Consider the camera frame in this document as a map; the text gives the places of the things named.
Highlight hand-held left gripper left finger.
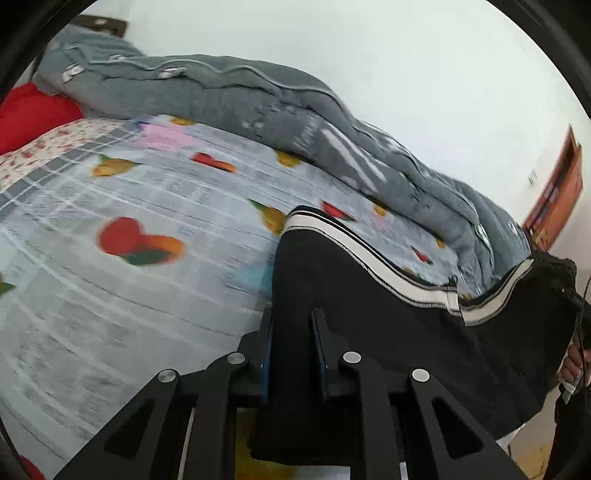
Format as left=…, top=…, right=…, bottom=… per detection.
left=53, top=307, right=275, bottom=480

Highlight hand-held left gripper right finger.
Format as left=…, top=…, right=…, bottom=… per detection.
left=310, top=308, right=529, bottom=480

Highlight black pants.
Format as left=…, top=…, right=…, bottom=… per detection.
left=247, top=206, right=585, bottom=468

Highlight person's right hand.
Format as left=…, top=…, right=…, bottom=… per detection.
left=558, top=344, right=591, bottom=394

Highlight fruit print plastic sheet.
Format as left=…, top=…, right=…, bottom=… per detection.
left=0, top=115, right=462, bottom=480

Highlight person's dark clothing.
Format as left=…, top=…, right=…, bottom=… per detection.
left=547, top=387, right=591, bottom=480

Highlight grey floral quilt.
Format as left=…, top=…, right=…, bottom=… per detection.
left=34, top=23, right=532, bottom=301

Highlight brown wooden door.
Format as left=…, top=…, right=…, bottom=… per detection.
left=522, top=124, right=583, bottom=250

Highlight red floral bed sheet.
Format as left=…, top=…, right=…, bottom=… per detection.
left=0, top=117, right=127, bottom=185

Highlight red pillow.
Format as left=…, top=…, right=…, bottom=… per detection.
left=0, top=83, right=86, bottom=155

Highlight dark wooden bed frame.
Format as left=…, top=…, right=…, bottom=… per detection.
left=74, top=15, right=127, bottom=40

